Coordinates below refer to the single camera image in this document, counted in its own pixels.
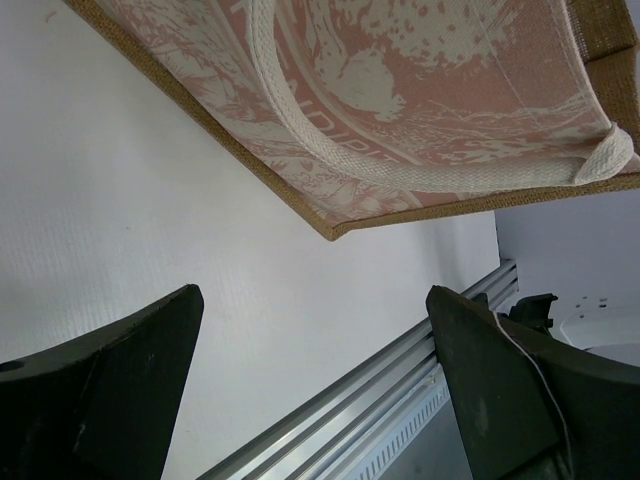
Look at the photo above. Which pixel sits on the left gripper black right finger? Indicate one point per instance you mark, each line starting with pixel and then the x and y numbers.
pixel 529 406

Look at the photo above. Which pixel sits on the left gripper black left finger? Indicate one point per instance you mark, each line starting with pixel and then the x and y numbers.
pixel 102 405

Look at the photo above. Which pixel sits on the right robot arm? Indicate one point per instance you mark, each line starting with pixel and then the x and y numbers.
pixel 605 324

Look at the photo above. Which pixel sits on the brown canvas tote bag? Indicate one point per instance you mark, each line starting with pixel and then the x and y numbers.
pixel 360 114

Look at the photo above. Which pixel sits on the white slotted cable duct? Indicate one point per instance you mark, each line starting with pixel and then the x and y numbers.
pixel 397 431

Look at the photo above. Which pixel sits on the aluminium front rail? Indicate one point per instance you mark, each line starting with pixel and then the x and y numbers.
pixel 321 439

